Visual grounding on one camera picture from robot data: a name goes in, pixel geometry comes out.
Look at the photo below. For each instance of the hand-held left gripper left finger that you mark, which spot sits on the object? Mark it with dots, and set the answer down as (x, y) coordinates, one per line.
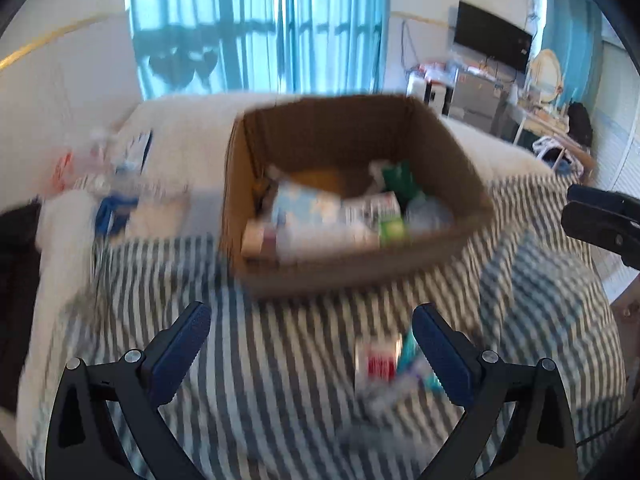
(180, 352)

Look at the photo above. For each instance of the red and white sachet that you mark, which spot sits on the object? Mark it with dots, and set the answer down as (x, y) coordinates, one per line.
(377, 360)

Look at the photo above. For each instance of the blue side curtain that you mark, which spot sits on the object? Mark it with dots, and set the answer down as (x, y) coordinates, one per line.
(570, 20)

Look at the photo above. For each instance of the brown cardboard box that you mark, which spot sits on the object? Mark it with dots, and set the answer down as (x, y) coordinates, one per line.
(350, 270)

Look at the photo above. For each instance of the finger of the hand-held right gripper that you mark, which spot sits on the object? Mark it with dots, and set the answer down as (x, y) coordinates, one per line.
(605, 199)
(595, 227)

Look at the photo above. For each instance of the green packet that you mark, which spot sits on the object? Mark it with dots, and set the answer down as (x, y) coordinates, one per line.
(398, 177)

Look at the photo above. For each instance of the clear plastic bottle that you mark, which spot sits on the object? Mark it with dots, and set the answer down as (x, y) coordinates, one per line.
(429, 215)

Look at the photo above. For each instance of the round table mirror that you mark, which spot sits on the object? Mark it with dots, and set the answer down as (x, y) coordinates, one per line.
(544, 75)

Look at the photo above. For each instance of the clear plastic wrapper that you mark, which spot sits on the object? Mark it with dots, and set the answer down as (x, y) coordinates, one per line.
(162, 196)

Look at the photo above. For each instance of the blue window curtain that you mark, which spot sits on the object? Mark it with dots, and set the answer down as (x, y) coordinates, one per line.
(250, 25)

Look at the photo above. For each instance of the white and blue package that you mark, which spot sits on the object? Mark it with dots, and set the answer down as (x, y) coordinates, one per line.
(139, 150)

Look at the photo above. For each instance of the white dressing desk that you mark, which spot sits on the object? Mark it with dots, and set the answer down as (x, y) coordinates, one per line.
(540, 125)

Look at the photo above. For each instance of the black bag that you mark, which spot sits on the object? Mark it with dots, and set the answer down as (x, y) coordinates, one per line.
(580, 125)

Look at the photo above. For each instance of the blue plastic item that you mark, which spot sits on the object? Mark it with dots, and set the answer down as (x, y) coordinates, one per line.
(115, 212)

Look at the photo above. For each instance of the blue floral tissue pack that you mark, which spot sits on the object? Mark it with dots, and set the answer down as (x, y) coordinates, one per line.
(307, 205)

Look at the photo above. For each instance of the teal packet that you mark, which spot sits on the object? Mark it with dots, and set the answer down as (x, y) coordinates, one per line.
(417, 360)

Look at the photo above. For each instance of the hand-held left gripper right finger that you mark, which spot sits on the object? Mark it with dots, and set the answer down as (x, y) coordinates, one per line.
(441, 357)

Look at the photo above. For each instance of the black cloth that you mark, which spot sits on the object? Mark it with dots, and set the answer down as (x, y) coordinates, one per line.
(17, 300)

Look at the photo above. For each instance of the grey cabinet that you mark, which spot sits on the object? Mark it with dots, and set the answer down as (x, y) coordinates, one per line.
(475, 100)

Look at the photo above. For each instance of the black flat screen television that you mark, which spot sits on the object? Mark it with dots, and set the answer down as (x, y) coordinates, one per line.
(492, 37)

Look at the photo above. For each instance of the white duvet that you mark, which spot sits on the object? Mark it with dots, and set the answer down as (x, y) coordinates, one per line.
(185, 125)

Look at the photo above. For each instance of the green and white medicine box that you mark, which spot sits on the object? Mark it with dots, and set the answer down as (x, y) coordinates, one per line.
(372, 217)

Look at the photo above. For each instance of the checked blanket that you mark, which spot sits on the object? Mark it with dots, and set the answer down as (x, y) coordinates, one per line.
(280, 360)

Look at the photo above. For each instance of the white appliance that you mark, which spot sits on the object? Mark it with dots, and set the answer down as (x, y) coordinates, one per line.
(429, 91)

